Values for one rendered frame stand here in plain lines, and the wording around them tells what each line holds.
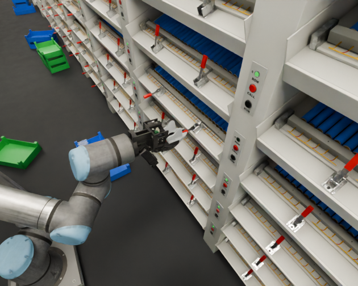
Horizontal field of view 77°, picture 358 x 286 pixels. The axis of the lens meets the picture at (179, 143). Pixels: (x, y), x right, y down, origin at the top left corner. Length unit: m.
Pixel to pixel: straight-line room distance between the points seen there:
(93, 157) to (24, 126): 1.70
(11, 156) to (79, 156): 1.46
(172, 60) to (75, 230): 0.61
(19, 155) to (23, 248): 1.01
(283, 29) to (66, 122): 1.92
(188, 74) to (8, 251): 0.99
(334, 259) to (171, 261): 0.85
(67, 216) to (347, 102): 0.66
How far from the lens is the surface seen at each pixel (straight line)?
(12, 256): 1.19
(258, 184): 0.73
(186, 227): 1.41
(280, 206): 0.71
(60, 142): 2.00
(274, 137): 0.58
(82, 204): 0.70
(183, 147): 1.04
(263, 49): 0.49
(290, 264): 0.88
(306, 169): 0.56
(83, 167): 0.64
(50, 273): 1.33
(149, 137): 0.69
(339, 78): 0.45
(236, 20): 0.58
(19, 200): 0.74
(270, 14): 0.47
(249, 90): 0.54
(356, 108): 0.44
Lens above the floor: 1.31
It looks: 48 degrees down
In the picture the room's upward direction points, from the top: straight up
